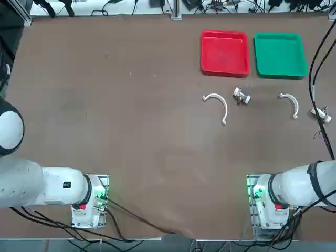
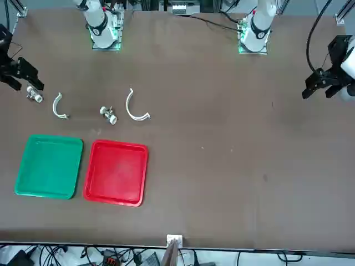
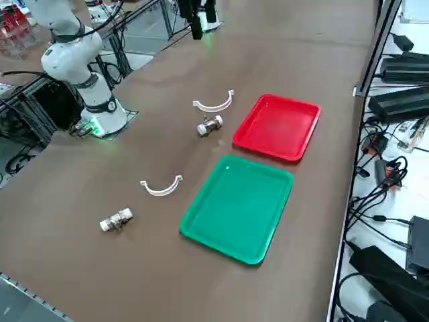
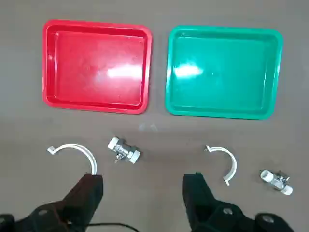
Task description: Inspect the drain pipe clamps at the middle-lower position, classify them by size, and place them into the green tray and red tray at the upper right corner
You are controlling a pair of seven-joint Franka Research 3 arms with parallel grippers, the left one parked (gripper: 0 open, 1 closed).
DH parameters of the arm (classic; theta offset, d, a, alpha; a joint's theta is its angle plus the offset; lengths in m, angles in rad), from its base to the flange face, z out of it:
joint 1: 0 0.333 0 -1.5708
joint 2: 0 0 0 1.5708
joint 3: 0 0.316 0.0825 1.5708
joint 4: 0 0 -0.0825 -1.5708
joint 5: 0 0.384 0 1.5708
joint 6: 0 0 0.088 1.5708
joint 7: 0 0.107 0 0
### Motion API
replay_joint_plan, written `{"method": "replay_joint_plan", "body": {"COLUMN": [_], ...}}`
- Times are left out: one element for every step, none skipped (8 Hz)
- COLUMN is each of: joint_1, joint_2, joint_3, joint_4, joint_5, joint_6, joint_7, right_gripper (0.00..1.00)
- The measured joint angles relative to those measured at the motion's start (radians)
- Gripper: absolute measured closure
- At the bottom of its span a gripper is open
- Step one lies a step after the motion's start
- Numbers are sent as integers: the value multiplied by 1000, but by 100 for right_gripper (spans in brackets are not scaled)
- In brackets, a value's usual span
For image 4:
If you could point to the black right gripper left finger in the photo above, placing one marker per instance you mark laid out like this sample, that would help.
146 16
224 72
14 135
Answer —
72 207

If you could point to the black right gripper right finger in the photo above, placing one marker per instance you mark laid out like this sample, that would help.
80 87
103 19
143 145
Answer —
202 210

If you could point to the large white pipe clamp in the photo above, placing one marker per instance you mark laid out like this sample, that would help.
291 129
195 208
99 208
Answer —
93 164

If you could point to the small white pipe clamp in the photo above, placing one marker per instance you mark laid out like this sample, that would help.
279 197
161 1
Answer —
233 165

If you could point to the white steel pipe valve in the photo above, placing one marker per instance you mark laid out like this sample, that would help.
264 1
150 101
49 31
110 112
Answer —
277 182
123 148

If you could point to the green plastic tray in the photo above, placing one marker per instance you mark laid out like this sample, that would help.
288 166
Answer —
222 72

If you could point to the red plastic tray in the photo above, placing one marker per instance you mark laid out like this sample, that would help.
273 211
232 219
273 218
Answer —
96 67

